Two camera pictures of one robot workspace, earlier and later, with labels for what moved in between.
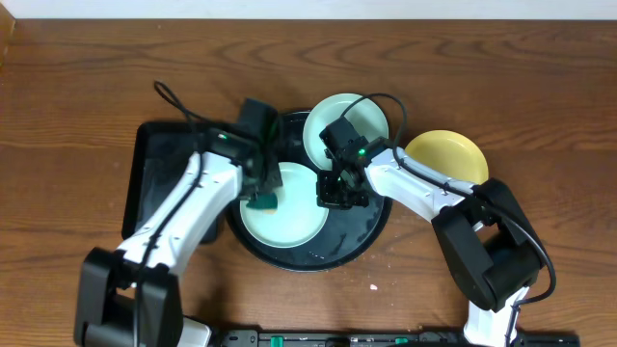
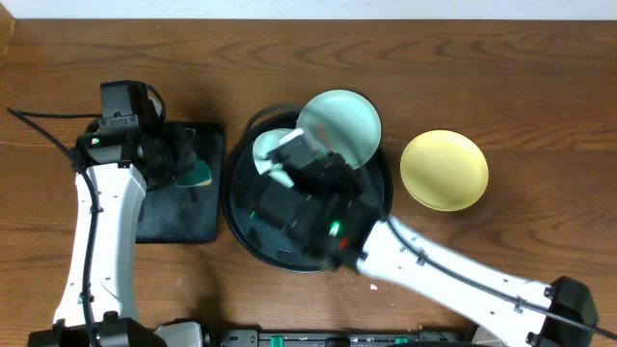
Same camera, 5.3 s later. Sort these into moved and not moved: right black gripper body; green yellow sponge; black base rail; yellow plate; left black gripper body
Moved: right black gripper body; green yellow sponge; left black gripper body
Not moved: yellow plate; black base rail
